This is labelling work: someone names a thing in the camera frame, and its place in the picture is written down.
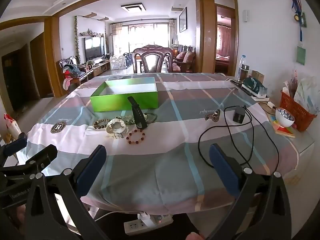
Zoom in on white plug adapter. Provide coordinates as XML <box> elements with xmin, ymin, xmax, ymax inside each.
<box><xmin>137</xmin><ymin>211</ymin><xmax>157</xmax><ymax>228</ymax></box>

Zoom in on white watch strap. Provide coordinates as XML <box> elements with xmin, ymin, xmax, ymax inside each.
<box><xmin>105</xmin><ymin>118</ymin><xmax>129</xmax><ymax>140</ymax></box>

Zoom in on carved wooden dining chair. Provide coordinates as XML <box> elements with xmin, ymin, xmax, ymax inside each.
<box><xmin>132</xmin><ymin>44</ymin><xmax>175</xmax><ymax>74</ymax></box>

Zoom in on pale plastic bag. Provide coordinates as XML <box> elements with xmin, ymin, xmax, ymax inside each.
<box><xmin>294</xmin><ymin>76</ymin><xmax>320</xmax><ymax>115</ymax></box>

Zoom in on green ivy garland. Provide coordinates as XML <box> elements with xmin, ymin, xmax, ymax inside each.
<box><xmin>74</xmin><ymin>16</ymin><xmax>82</xmax><ymax>63</ymax></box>

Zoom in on thin black ring bracelet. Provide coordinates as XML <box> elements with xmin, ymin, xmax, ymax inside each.
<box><xmin>144</xmin><ymin>112</ymin><xmax>158</xmax><ymax>124</ymax></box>

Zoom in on orange plastic basket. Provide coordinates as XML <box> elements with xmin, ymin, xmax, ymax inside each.
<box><xmin>279</xmin><ymin>90</ymin><xmax>317</xmax><ymax>132</ymax></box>

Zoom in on glass jar with lid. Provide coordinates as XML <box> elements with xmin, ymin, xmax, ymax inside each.
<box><xmin>239</xmin><ymin>64</ymin><xmax>250</xmax><ymax>83</ymax></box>

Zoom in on green cardboard box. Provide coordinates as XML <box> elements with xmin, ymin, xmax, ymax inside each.
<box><xmin>90</xmin><ymin>77</ymin><xmax>158</xmax><ymax>112</ymax></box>

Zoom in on black charger adapter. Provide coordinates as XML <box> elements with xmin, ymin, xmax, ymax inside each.
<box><xmin>232</xmin><ymin>106</ymin><xmax>247</xmax><ymax>124</ymax></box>

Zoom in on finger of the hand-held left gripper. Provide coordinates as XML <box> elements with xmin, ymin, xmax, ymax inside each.
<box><xmin>0</xmin><ymin>132</ymin><xmax>28</xmax><ymax>166</ymax></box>
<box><xmin>0</xmin><ymin>144</ymin><xmax>58</xmax><ymax>178</ymax></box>

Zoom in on red and white paper bag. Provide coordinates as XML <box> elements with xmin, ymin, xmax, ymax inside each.
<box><xmin>4</xmin><ymin>114</ymin><xmax>23</xmax><ymax>140</ymax></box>

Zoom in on person's left hand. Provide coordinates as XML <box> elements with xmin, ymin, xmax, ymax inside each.
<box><xmin>7</xmin><ymin>204</ymin><xmax>28</xmax><ymax>230</ymax></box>

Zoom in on wooden television cabinet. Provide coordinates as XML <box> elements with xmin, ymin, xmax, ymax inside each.
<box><xmin>82</xmin><ymin>60</ymin><xmax>112</xmax><ymax>78</ymax></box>

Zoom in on white power strip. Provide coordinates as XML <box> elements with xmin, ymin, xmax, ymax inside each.
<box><xmin>124</xmin><ymin>214</ymin><xmax>174</xmax><ymax>236</ymax></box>

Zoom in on white bowl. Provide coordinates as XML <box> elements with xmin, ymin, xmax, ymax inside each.
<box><xmin>275</xmin><ymin>107</ymin><xmax>296</xmax><ymax>128</ymax></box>

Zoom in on green wall card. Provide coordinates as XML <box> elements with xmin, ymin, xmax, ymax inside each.
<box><xmin>297</xmin><ymin>45</ymin><xmax>306</xmax><ymax>65</ymax></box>

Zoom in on red bead bracelet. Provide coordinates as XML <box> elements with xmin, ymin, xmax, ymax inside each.
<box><xmin>126</xmin><ymin>129</ymin><xmax>146</xmax><ymax>145</ymax></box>

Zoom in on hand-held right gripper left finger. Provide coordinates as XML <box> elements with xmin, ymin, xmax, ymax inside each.
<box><xmin>24</xmin><ymin>144</ymin><xmax>110</xmax><ymax>240</ymax></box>

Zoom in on colourful flat coasters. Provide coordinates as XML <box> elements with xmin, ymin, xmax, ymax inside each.
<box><xmin>270</xmin><ymin>122</ymin><xmax>296</xmax><ymax>138</ymax></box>

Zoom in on clear plastic water bottle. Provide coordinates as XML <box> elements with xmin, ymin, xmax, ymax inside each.
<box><xmin>236</xmin><ymin>54</ymin><xmax>247</xmax><ymax>80</ymax></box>

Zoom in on medal with striped ribbon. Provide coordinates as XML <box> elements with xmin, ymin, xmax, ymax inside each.
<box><xmin>287</xmin><ymin>0</ymin><xmax>304</xmax><ymax>22</ymax></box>

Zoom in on small brown cardboard box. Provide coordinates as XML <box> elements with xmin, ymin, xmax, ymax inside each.
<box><xmin>251</xmin><ymin>70</ymin><xmax>265</xmax><ymax>83</ymax></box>

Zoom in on black watch band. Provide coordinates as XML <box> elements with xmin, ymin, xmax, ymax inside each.
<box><xmin>127</xmin><ymin>96</ymin><xmax>148</xmax><ymax>130</ymax></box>

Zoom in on pile of clothes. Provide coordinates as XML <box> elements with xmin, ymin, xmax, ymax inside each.
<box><xmin>62</xmin><ymin>64</ymin><xmax>83</xmax><ymax>90</ymax></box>

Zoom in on flat screen television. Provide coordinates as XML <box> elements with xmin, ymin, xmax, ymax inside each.
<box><xmin>84</xmin><ymin>36</ymin><xmax>105</xmax><ymax>62</ymax></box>

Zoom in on pale green bead bracelet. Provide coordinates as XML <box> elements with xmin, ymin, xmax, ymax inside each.
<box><xmin>115</xmin><ymin>114</ymin><xmax>137</xmax><ymax>125</ymax></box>

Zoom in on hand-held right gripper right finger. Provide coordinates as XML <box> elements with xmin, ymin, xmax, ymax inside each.
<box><xmin>207</xmin><ymin>144</ymin><xmax>293</xmax><ymax>240</ymax></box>

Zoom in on black cable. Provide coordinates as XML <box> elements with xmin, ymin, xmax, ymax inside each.
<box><xmin>198</xmin><ymin>105</ymin><xmax>280</xmax><ymax>174</ymax></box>

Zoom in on brown bead bracelet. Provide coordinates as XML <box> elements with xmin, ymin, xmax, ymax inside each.
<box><xmin>92</xmin><ymin>120</ymin><xmax>110</xmax><ymax>130</ymax></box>

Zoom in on white baby play fence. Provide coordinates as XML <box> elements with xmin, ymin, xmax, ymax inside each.
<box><xmin>109</xmin><ymin>52</ymin><xmax>133</xmax><ymax>70</ymax></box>

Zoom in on wooden sofa with cushions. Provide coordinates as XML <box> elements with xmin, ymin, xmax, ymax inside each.
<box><xmin>172</xmin><ymin>45</ymin><xmax>197</xmax><ymax>73</ymax></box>

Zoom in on wooden armchair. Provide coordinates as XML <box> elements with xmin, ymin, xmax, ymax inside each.
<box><xmin>59</xmin><ymin>56</ymin><xmax>88</xmax><ymax>87</ymax></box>

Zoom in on framed wall picture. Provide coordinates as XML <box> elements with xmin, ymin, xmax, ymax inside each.
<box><xmin>178</xmin><ymin>7</ymin><xmax>187</xmax><ymax>33</ymax></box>

